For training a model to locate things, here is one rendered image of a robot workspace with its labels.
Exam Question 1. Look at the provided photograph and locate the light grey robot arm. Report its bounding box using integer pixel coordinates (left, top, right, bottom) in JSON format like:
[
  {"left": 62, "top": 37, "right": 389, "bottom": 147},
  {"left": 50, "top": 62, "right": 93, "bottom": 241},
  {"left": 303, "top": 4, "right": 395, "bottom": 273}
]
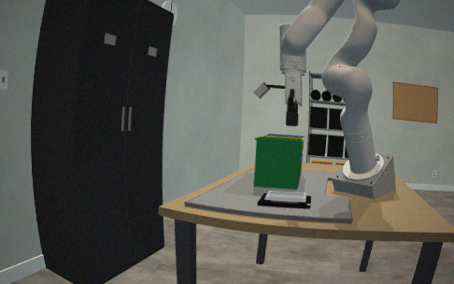
[{"left": 279, "top": 0, "right": 400, "bottom": 181}]

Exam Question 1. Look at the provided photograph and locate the green open-top bin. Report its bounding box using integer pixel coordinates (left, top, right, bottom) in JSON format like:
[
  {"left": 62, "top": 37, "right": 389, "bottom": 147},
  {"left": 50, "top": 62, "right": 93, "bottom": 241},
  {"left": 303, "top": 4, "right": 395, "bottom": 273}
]
[{"left": 253, "top": 136, "right": 304, "bottom": 190}]

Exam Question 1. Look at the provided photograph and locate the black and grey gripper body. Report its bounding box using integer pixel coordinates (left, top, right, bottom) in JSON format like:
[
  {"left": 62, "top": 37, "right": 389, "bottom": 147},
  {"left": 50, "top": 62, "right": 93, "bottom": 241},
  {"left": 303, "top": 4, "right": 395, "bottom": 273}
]
[{"left": 281, "top": 71, "right": 305, "bottom": 107}]

